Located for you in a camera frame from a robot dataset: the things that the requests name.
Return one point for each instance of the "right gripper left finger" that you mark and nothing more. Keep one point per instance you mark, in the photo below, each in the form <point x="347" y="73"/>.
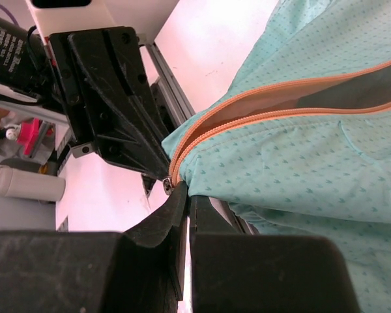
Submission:
<point x="139" y="270"/>

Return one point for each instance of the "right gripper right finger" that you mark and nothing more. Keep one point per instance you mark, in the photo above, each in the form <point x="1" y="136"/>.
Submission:
<point x="236" y="272"/>

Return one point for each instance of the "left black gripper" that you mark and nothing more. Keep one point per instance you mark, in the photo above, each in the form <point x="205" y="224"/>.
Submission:
<point x="100" y="81"/>

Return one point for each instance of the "silver zipper slider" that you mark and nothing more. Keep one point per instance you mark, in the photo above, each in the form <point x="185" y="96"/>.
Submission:
<point x="167" y="184"/>

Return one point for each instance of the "orange and teal hooded jacket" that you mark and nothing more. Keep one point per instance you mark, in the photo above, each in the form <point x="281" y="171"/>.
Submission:
<point x="301" y="142"/>

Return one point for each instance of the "pink plastic part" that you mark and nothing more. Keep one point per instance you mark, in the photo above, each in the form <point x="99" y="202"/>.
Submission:
<point x="28" y="135"/>

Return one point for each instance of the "grey cylinder in background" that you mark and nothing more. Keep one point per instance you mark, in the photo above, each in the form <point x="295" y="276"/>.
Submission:
<point x="27" y="185"/>

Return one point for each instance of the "aluminium table frame rail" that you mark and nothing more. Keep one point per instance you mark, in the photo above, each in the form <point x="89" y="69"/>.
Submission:
<point x="179" y="110"/>

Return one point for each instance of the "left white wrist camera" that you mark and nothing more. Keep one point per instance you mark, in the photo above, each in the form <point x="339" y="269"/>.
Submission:
<point x="50" y="17"/>

